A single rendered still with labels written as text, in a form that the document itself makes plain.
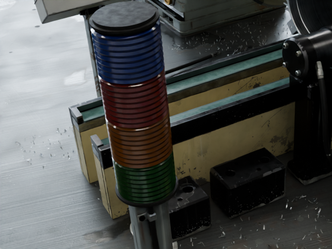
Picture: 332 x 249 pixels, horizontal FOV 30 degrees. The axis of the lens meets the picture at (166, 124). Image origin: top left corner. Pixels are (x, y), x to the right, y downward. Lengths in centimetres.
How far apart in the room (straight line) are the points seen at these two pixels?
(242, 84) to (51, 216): 39
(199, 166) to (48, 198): 25
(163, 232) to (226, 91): 44
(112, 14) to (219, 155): 49
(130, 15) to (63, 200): 53
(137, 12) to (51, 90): 80
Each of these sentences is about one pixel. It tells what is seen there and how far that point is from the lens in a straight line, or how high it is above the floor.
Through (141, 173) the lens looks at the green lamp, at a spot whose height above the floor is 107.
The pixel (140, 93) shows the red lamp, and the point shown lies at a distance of 54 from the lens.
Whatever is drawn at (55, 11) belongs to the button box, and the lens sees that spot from 104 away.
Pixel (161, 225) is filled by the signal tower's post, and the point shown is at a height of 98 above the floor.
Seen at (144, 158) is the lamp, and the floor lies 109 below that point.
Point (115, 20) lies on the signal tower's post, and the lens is 52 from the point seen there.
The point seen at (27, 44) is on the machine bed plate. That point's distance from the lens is 154.
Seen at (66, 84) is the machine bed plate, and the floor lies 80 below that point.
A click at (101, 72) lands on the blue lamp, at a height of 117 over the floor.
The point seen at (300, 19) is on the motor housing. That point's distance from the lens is 112.
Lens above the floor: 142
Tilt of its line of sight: 33 degrees down
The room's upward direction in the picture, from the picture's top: 6 degrees counter-clockwise
